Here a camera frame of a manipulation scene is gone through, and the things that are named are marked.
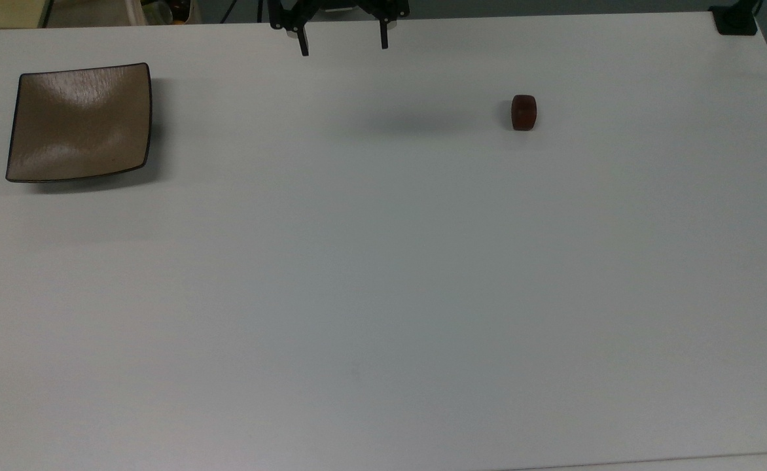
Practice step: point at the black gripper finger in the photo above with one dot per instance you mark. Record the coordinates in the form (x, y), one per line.
(303, 40)
(383, 36)

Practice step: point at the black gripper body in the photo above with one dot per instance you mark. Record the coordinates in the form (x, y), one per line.
(338, 5)

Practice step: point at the small round dark red food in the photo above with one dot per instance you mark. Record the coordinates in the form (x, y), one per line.
(523, 112)

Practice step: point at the square brown ceramic plate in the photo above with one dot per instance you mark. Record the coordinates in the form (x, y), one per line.
(79, 124)

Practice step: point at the white bin with clutter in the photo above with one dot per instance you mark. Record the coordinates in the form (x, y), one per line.
(161, 10)

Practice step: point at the yellowish board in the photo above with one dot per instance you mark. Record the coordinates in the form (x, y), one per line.
(0, 12)

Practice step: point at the black table clamp mount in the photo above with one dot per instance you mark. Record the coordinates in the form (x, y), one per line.
(734, 21)

